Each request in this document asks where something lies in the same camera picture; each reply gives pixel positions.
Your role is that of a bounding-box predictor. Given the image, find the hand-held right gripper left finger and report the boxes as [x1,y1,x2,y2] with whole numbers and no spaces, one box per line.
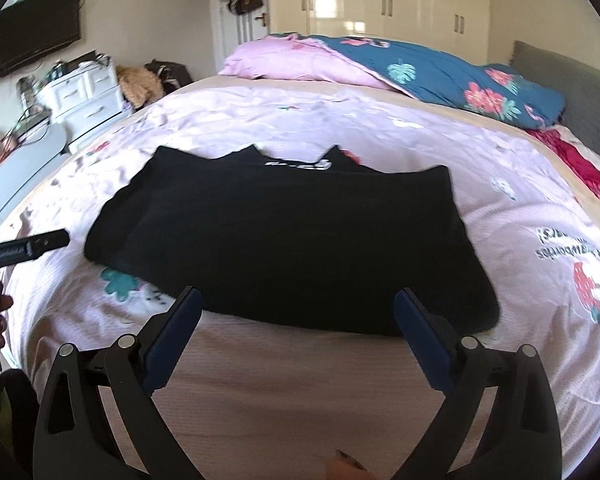
[32,286,204,480]

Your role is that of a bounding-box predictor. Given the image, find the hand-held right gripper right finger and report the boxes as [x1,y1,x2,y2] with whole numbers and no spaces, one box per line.
[394,287,564,480]

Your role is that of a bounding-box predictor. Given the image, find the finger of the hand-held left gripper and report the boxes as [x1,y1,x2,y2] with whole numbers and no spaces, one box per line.
[0,228,71,269]

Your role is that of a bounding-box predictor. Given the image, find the black garment with orange trim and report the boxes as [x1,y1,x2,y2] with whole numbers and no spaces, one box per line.
[83,144,501,339]

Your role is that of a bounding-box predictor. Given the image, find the pile of tan and dark clothes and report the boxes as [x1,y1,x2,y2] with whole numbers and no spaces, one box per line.
[116,60,194,109]

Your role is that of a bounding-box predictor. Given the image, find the person's left hand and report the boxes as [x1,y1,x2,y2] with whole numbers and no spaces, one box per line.
[0,294,15,352]

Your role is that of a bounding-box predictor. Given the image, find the person's right hand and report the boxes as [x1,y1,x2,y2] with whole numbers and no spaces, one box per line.
[326,450,369,480]

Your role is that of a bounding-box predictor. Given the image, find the grey curved desk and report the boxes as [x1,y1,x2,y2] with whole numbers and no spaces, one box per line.
[0,122,72,242]

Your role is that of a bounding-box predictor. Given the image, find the white drawer chest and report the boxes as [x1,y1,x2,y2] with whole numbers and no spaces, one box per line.
[39,61,132,154]

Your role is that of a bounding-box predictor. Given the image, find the red cloth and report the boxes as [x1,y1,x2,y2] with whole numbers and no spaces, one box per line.
[527,125,600,207]

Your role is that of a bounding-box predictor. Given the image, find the teal floral duvet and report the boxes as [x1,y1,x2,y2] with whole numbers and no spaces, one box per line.
[270,34,567,127]

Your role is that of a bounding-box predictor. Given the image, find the grey upholstered headboard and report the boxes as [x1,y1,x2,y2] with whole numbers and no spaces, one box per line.
[509,40,600,201]

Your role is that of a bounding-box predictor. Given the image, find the white door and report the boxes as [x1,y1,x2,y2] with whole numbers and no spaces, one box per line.
[215,0,272,74]

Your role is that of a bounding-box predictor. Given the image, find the pink pillow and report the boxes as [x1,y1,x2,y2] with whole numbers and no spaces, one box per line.
[222,34,397,93]

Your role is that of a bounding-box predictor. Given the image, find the cream glossy wardrobe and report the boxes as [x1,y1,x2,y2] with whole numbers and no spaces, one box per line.
[305,0,492,63]

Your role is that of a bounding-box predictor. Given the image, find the black wall television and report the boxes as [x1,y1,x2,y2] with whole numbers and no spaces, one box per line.
[0,0,83,82]

